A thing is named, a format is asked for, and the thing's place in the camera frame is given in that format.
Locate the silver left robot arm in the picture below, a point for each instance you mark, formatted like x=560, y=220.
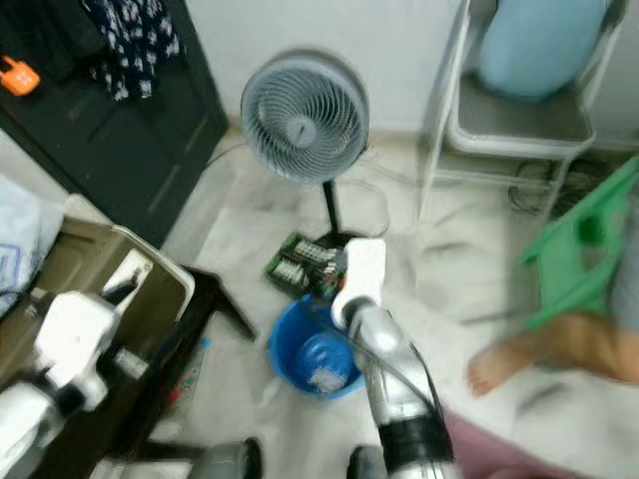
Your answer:
x=30, y=429

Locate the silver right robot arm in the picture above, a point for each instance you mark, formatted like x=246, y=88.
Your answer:
x=394, y=369

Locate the blue plastic bucket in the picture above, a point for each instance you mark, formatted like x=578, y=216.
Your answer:
x=285, y=349

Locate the white crumpled trash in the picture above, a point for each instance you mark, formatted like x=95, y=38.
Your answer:
x=324, y=379

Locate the black low stool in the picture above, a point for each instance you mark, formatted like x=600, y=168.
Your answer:
x=220, y=299

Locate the olive brown storage case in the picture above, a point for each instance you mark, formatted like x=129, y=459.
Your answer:
x=80, y=259

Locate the silver left robot leg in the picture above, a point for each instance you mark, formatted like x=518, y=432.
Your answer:
x=225, y=464

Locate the silver robot leg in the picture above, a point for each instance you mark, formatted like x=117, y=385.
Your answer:
x=369, y=467
x=225, y=464

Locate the grey standing fan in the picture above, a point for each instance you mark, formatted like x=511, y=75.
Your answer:
x=305, y=120

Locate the white plastic bag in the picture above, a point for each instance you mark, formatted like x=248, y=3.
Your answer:
x=20, y=249

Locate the silver right robot leg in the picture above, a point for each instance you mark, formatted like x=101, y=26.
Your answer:
x=369, y=467

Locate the black wardrobe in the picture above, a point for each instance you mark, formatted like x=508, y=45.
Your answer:
x=150, y=150

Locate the grey metal chair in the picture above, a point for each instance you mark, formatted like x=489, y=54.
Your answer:
x=519, y=130

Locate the green plastic stool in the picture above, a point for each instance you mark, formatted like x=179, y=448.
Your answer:
x=574, y=259

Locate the dark floral hanging garment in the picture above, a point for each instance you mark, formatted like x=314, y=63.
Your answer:
x=135, y=50

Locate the orange padlock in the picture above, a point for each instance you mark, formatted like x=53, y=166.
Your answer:
x=18, y=78

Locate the light blue cushion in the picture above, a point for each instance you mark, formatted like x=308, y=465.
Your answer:
x=539, y=50

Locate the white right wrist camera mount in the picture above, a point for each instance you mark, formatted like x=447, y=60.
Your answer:
x=362, y=269

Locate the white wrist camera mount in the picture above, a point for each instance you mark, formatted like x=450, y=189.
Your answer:
x=362, y=269
x=80, y=344

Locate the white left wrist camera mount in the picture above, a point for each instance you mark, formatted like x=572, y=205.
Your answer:
x=80, y=344

